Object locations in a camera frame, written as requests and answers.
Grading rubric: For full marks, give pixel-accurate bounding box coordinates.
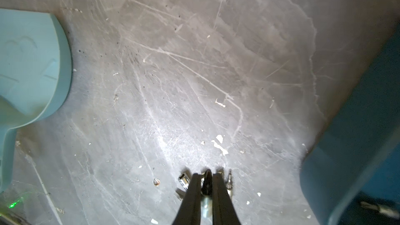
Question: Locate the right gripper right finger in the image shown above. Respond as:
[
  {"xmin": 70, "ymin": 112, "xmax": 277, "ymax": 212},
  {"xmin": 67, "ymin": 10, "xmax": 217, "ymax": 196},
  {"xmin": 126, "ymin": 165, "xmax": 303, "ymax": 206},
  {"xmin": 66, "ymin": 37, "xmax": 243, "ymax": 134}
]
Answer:
[{"xmin": 212, "ymin": 173, "xmax": 241, "ymax": 225}]

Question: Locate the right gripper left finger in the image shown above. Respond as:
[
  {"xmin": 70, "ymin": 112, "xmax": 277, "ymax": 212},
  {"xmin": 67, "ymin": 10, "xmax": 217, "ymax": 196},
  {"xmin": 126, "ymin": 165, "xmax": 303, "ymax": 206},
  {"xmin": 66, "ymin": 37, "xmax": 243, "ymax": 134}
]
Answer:
[{"xmin": 173, "ymin": 174, "xmax": 203, "ymax": 225}]

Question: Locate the silver bit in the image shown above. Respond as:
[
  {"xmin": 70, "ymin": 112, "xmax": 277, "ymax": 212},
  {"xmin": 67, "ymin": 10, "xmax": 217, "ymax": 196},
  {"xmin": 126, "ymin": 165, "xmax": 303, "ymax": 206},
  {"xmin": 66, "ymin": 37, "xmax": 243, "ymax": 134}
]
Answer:
[
  {"xmin": 201, "ymin": 169, "xmax": 213, "ymax": 218},
  {"xmin": 360, "ymin": 201, "xmax": 400, "ymax": 220}
]

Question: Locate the teal plastic storage box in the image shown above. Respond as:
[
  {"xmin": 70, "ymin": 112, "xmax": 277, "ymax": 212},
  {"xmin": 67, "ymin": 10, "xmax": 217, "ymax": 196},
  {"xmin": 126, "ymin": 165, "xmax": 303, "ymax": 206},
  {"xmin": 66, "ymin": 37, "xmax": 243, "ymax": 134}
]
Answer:
[{"xmin": 300, "ymin": 31, "xmax": 400, "ymax": 225}]

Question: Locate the light blue dustpan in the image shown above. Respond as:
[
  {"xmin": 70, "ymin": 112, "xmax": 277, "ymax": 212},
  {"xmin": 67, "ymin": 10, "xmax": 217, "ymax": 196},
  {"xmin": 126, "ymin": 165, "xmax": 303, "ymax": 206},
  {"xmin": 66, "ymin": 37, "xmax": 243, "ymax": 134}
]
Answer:
[{"xmin": 1, "ymin": 8, "xmax": 73, "ymax": 192}]

